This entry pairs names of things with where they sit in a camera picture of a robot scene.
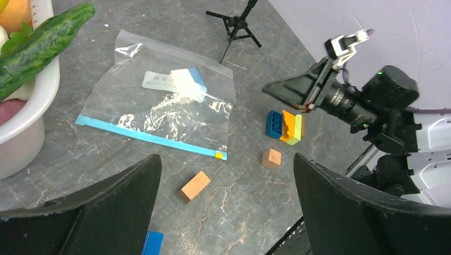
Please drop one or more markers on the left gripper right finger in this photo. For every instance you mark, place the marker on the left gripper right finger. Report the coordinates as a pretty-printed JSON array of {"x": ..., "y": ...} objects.
[{"x": 344, "y": 216}]

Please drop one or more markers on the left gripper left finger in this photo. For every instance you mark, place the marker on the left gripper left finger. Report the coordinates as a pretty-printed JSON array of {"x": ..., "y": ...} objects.
[{"x": 109, "y": 217}]

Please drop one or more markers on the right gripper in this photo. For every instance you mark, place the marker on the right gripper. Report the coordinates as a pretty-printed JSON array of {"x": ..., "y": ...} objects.
[{"x": 318, "y": 88}]

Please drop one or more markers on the clear zip top bag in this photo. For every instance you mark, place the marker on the clear zip top bag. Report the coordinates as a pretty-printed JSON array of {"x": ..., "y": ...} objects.
[{"x": 136, "y": 98}]

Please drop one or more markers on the green toy cucumber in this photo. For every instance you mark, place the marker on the green toy cucumber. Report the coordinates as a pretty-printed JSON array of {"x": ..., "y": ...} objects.
[{"x": 24, "y": 61}]

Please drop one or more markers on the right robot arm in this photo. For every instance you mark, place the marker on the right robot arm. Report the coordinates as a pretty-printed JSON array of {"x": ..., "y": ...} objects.
[{"x": 410, "y": 152}]

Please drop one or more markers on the blue orange green brick stack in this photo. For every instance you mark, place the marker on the blue orange green brick stack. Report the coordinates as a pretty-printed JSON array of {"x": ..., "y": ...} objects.
[{"x": 285, "y": 126}]

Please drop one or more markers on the blue green white brick stack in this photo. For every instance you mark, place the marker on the blue green white brick stack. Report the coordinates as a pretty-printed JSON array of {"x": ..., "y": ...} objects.
[{"x": 153, "y": 243}]

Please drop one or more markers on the small wooden cube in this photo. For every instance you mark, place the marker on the small wooden cube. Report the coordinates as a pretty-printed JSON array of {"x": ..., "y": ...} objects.
[{"x": 271, "y": 158}]

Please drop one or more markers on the black tripod mic stand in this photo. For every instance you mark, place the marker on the black tripod mic stand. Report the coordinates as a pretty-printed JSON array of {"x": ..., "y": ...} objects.
[{"x": 235, "y": 24}]

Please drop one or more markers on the long wooden block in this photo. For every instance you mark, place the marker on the long wooden block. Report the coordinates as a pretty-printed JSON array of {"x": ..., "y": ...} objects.
[{"x": 193, "y": 188}]

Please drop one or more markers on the white plastic basket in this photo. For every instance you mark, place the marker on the white plastic basket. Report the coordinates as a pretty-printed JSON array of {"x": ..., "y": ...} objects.
[{"x": 22, "y": 137}]

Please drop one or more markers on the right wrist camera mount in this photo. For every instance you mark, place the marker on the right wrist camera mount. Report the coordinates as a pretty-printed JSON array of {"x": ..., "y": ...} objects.
[{"x": 342, "y": 48}]

